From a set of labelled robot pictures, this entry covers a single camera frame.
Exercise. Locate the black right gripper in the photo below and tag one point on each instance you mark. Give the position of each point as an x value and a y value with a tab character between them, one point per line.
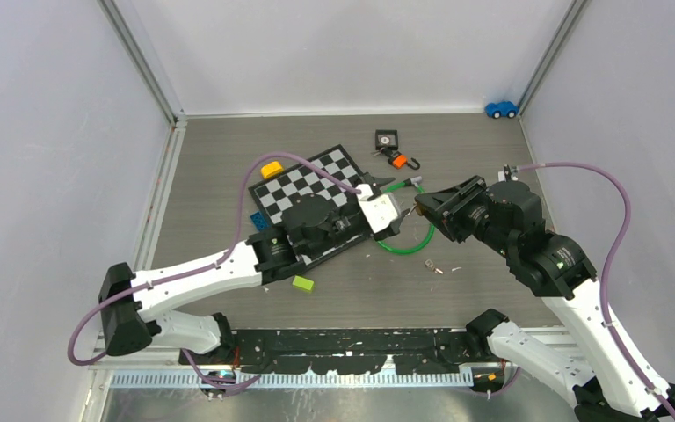
445	207

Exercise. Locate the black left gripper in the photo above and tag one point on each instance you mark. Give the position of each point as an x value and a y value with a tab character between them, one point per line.
392	228

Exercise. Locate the silver cable lock keys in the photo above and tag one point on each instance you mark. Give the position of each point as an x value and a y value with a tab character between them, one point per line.
432	267

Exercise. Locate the green cable lock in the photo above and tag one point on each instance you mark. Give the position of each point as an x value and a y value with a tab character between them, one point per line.
416	183

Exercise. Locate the brass padlock with steel shackle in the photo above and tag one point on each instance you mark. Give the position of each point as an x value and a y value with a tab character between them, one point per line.
412	210

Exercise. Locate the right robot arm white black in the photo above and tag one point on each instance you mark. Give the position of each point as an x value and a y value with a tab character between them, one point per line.
613	382

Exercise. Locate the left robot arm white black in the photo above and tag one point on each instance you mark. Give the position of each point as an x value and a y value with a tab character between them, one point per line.
140	309

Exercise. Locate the black square key tag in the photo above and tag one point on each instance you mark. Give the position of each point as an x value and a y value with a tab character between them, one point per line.
386	139

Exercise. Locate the orange black padlock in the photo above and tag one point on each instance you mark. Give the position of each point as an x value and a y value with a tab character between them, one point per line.
399	160

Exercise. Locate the lime green block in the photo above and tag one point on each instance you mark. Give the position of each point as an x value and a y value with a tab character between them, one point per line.
303	284

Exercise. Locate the blue toy car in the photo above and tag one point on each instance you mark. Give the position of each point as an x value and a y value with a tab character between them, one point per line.
497	110

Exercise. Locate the black white chessboard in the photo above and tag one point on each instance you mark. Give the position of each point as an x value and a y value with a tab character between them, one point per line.
273	197

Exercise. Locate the yellow toy block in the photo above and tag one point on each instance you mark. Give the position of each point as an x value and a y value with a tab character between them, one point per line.
271	170

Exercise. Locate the blue lego brick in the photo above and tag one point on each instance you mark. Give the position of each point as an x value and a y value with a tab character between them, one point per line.
259	221

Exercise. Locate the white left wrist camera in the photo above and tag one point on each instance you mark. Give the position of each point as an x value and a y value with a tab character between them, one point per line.
380	210

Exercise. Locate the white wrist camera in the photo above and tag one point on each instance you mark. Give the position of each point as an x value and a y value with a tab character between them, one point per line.
380	210
508	173

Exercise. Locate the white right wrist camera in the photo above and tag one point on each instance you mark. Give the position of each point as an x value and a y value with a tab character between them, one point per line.
508	173

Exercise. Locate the silver keys on ring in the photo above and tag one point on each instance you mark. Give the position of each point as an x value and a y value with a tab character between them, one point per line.
382	151

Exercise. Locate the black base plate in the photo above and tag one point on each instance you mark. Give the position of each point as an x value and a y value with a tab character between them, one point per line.
426	351

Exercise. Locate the aluminium frame rail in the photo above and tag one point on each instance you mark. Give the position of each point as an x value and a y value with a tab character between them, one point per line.
555	346

